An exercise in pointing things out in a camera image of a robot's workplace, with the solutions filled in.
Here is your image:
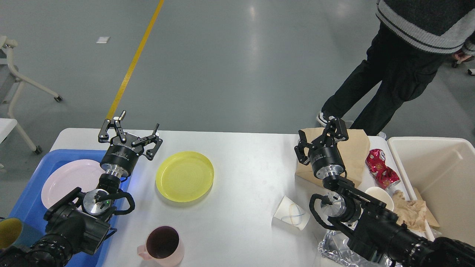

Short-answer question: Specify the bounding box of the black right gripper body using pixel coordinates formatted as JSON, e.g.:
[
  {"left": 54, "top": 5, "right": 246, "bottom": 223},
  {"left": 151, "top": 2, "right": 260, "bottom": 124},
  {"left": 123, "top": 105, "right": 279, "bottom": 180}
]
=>
[{"left": 309, "top": 139, "right": 346, "bottom": 180}]

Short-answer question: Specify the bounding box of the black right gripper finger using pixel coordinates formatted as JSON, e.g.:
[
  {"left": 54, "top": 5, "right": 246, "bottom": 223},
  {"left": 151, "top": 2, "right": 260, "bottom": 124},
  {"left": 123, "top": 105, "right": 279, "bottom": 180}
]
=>
[
  {"left": 315, "top": 118, "right": 349, "bottom": 146},
  {"left": 295, "top": 131, "right": 311, "bottom": 165}
]

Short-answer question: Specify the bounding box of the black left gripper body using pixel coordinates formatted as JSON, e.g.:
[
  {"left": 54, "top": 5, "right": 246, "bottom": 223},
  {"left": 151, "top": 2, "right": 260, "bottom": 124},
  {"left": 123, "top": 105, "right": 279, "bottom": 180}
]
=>
[{"left": 99, "top": 131, "right": 147, "bottom": 178}]

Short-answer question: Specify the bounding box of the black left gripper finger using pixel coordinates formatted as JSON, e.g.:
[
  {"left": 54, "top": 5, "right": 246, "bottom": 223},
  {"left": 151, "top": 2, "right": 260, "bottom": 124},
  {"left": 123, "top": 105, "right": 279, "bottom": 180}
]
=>
[
  {"left": 98, "top": 110, "right": 126, "bottom": 143},
  {"left": 132, "top": 123, "right": 163, "bottom": 161}
]

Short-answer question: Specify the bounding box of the yellow plastic plate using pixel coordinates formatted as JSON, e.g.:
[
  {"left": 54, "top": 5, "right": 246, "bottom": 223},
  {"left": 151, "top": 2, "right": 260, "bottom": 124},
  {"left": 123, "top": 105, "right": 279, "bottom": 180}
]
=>
[{"left": 155, "top": 151, "right": 215, "bottom": 203}]

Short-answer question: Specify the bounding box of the pink mug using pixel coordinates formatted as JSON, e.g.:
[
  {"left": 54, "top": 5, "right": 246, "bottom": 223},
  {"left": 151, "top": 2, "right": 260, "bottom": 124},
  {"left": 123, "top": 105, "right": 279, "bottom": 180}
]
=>
[{"left": 136, "top": 226, "right": 185, "bottom": 267}]

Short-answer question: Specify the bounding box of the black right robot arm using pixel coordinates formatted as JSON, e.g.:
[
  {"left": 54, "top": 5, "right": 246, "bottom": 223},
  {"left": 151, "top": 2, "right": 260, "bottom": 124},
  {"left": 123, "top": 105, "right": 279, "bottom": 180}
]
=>
[{"left": 295, "top": 118, "right": 475, "bottom": 267}]

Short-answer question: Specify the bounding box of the brown paper bag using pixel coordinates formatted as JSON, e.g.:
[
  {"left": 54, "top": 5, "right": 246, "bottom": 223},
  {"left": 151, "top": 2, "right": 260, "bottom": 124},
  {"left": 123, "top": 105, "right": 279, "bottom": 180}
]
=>
[{"left": 295, "top": 129, "right": 370, "bottom": 187}]

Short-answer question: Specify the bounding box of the pink plate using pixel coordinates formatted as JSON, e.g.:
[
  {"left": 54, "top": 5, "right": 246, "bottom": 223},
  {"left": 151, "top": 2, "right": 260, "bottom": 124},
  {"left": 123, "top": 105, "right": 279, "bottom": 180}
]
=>
[{"left": 41, "top": 159, "right": 105, "bottom": 209}]

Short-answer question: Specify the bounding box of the crushed red can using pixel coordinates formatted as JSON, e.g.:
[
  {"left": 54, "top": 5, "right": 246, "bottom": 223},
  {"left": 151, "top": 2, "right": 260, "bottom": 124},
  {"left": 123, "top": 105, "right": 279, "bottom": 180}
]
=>
[{"left": 366, "top": 149, "right": 400, "bottom": 190}]

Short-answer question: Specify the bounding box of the flattened white paper cup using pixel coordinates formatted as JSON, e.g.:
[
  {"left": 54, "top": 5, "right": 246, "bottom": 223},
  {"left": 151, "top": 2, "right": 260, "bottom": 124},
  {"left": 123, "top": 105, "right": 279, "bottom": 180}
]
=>
[{"left": 273, "top": 195, "right": 310, "bottom": 231}]

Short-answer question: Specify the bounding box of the crumpled aluminium foil tray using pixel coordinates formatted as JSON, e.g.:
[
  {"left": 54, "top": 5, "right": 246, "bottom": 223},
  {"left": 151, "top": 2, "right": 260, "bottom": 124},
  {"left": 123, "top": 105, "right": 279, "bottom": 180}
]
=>
[{"left": 318, "top": 230, "right": 392, "bottom": 267}]

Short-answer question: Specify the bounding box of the crumpled brown paper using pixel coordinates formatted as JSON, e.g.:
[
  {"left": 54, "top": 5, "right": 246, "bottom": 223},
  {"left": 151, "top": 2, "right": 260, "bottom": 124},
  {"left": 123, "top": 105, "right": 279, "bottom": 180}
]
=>
[{"left": 392, "top": 188, "right": 440, "bottom": 233}]

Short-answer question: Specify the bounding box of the blue plastic tray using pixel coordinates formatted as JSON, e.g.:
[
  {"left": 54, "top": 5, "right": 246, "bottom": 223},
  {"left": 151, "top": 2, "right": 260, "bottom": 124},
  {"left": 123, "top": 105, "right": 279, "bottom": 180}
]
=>
[{"left": 0, "top": 149, "right": 132, "bottom": 267}]

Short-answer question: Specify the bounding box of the beige plastic bin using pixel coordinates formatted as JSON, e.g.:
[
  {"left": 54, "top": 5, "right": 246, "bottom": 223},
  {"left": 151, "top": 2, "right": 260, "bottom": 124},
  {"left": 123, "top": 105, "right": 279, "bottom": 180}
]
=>
[{"left": 387, "top": 137, "right": 475, "bottom": 245}]

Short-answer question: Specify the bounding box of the person in black trousers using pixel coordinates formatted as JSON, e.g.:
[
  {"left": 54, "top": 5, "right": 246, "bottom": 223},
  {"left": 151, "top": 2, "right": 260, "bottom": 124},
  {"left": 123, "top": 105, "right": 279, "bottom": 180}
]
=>
[{"left": 316, "top": 0, "right": 475, "bottom": 137}]

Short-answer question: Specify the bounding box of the teal mug yellow inside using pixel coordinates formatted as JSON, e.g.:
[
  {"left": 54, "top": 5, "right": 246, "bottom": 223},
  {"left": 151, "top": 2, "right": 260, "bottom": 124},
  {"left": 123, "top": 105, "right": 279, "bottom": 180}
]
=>
[{"left": 0, "top": 218, "right": 23, "bottom": 249}]

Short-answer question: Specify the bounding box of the white folding table frame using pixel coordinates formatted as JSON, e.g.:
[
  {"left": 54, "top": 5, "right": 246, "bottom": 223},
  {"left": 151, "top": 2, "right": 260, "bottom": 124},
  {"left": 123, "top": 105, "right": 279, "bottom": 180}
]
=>
[{"left": 0, "top": 35, "right": 63, "bottom": 154}]

